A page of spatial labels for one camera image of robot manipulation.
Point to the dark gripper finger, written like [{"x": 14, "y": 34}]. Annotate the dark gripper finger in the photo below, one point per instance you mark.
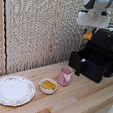
[
  {"x": 85, "y": 29},
  {"x": 95, "y": 30}
]

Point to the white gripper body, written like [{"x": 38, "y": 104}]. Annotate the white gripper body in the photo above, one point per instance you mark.
[{"x": 93, "y": 19}]

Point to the white ceramic bowl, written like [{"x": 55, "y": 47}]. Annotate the white ceramic bowl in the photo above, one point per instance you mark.
[{"x": 48, "y": 91}]

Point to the yellow bread stick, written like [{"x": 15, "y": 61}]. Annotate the yellow bread stick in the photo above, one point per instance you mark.
[
  {"x": 51, "y": 84},
  {"x": 46, "y": 86}
]

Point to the white floral rim plate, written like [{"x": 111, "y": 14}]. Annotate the white floral rim plate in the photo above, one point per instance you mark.
[{"x": 13, "y": 90}]

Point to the beige woven folding screen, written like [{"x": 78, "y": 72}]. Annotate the beige woven folding screen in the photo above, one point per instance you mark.
[{"x": 28, "y": 29}]

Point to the black air fryer body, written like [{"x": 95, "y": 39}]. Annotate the black air fryer body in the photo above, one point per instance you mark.
[{"x": 106, "y": 41}]

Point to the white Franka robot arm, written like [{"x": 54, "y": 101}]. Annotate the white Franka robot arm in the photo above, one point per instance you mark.
[{"x": 99, "y": 2}]

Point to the pink plastic cup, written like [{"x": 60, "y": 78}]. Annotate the pink plastic cup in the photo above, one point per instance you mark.
[{"x": 64, "y": 77}]

